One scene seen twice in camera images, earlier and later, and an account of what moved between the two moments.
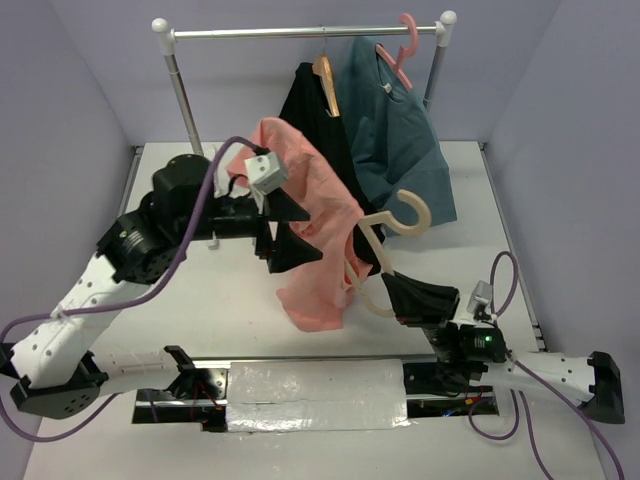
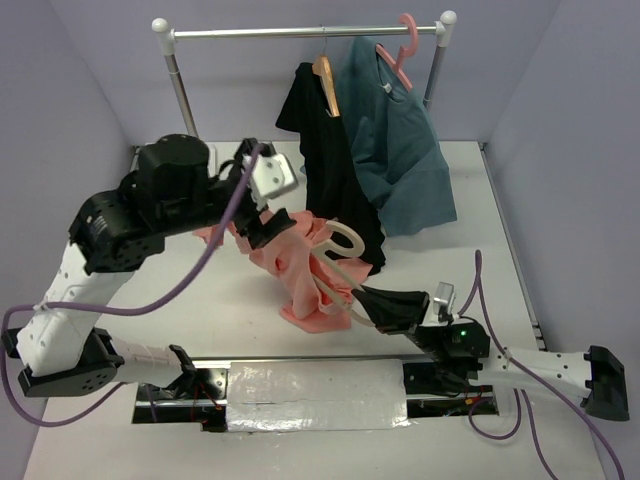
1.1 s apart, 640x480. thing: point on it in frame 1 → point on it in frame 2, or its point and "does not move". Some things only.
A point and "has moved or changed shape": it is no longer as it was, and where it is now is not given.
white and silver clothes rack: (164, 33) does not move
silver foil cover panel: (316, 395) does not move
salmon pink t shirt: (320, 294) has moved or changed shape
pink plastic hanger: (395, 64) does not move
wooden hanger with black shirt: (322, 65) does not move
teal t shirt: (396, 148) does not move
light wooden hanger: (385, 217) → (341, 239)
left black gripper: (286, 249) → (271, 228)
